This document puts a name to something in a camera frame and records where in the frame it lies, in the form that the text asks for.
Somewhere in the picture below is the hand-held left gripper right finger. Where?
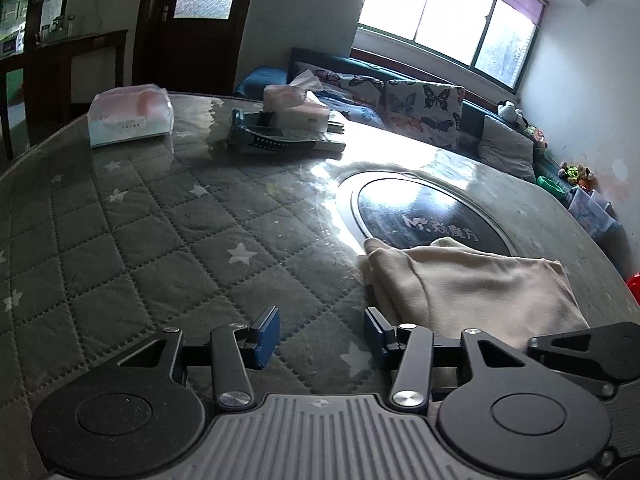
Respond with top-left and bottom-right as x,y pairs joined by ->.
364,307 -> 533,411

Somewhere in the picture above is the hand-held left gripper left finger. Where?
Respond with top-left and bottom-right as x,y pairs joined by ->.
117,306 -> 281,411

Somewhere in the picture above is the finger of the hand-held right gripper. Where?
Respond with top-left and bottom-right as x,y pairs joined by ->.
597,400 -> 640,480
527,321 -> 640,401

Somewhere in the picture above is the cream garment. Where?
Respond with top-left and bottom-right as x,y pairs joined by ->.
360,236 -> 591,353

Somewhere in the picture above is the round black hotplate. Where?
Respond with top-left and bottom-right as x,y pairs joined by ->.
336,170 -> 518,261

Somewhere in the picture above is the clear plastic storage box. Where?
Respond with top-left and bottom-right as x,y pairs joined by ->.
567,187 -> 623,241

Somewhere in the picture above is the pile of small plush toys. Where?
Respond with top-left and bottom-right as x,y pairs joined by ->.
557,161 -> 596,191

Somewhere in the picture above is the white remote control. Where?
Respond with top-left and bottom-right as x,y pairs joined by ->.
280,127 -> 347,154

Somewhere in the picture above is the opened pink white tissue pack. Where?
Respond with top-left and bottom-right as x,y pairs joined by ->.
263,71 -> 331,133

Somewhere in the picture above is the upright butterfly print pillow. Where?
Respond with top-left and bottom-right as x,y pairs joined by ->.
384,80 -> 466,151

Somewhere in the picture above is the grey pillow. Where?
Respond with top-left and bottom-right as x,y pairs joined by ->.
477,115 -> 537,183

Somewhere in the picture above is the flat butterfly print pillow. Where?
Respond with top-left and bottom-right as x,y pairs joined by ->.
292,61 -> 388,128

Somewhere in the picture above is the blue sofa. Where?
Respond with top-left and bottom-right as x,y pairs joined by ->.
235,47 -> 576,196

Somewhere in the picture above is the sealed pink white tissue pack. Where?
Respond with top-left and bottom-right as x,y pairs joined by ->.
87,85 -> 175,148

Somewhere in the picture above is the panda plush toy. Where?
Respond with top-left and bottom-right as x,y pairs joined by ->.
496,100 -> 528,128

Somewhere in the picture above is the dark wooden door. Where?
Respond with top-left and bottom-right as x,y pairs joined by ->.
132,0 -> 261,96

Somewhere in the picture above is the window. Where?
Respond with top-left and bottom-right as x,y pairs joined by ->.
350,0 -> 548,91

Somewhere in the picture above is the dark wooden sideboard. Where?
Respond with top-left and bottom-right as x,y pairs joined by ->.
0,29 -> 130,161

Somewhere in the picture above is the teal watch with black strap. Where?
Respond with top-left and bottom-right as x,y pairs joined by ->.
227,109 -> 321,152

